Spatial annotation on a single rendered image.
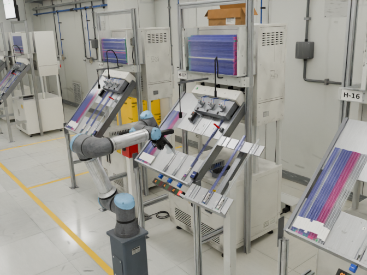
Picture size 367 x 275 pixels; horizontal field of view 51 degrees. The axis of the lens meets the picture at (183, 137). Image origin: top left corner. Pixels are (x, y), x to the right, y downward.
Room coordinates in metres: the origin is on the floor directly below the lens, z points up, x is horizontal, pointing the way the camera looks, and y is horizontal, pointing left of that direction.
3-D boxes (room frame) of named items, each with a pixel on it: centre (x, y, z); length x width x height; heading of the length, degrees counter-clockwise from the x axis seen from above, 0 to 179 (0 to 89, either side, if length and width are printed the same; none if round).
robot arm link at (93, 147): (2.11, 0.34, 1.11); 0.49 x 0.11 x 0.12; 135
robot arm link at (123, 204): (2.08, 0.37, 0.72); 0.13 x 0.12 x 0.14; 45
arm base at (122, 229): (2.07, 0.36, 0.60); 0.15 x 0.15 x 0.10
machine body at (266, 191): (3.00, -0.32, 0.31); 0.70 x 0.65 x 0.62; 38
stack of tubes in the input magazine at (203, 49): (2.88, -0.26, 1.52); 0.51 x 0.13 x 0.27; 38
